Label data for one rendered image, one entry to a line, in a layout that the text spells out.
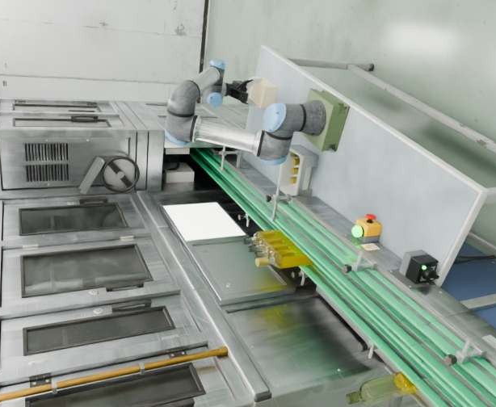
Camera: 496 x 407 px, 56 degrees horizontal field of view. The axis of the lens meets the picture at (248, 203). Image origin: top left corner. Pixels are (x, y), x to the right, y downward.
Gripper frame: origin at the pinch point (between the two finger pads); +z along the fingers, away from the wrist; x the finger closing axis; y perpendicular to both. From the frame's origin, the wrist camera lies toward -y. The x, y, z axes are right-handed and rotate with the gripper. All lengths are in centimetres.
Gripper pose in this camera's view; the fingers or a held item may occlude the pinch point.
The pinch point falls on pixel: (260, 92)
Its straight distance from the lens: 258.5
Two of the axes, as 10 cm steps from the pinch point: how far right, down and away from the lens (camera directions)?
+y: -3.9, -5.3, 7.6
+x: -1.8, 8.5, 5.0
